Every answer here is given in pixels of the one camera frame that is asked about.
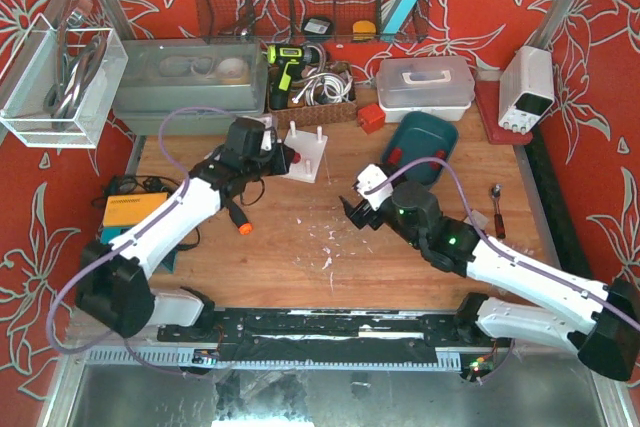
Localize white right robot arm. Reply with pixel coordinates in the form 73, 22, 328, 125
341, 181, 639, 381

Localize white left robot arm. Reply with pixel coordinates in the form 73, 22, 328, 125
75, 117, 299, 338

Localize small red spring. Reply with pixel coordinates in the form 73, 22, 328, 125
386, 148, 403, 167

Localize black orange screwdriver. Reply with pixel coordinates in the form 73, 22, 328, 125
226, 200, 253, 235

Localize white peg fixture board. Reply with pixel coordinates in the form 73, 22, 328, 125
283, 120, 328, 183

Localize woven wicker basket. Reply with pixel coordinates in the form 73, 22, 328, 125
265, 61, 358, 127

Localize clear bit case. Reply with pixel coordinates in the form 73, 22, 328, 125
464, 210, 489, 230

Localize teal plastic tray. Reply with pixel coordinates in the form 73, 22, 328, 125
378, 112, 459, 174

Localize small red box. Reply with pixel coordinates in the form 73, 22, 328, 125
356, 103, 386, 135

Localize grey-green plastic toolbox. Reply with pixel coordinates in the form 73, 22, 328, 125
112, 39, 268, 136

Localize clear white storage case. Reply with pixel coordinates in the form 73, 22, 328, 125
375, 56, 475, 123

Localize yellow soldering station box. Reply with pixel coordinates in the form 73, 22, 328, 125
102, 192, 169, 228

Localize red mat under supply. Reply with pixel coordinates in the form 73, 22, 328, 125
475, 81, 533, 146

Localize white bench power supply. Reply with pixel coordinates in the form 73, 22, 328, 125
498, 46, 555, 135

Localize yellow tape measure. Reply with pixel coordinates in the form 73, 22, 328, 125
352, 20, 377, 43

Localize grey pliers in bin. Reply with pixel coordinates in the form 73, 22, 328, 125
43, 19, 107, 132

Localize light blue flat case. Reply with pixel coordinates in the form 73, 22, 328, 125
381, 0, 418, 42

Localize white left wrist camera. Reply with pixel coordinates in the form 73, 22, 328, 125
257, 114, 277, 152

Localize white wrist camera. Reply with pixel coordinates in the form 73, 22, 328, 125
257, 114, 277, 152
355, 164, 393, 211

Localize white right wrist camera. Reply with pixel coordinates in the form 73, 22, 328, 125
355, 164, 393, 211

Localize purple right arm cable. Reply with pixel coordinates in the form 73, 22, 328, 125
364, 157, 640, 383

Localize red handled ratchet wrench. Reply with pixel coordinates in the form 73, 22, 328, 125
489, 184, 506, 240

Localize white coiled cable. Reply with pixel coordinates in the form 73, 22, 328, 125
292, 71, 354, 107

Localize yellow-green cordless drill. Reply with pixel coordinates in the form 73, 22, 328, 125
266, 43, 325, 111

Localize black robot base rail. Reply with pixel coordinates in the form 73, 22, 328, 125
157, 308, 510, 364

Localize black tangled cables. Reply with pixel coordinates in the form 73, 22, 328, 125
91, 174, 201, 248

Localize black wire wall basket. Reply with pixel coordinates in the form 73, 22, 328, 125
194, 0, 432, 46

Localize clear acrylic wall bin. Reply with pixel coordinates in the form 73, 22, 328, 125
1, 15, 128, 149

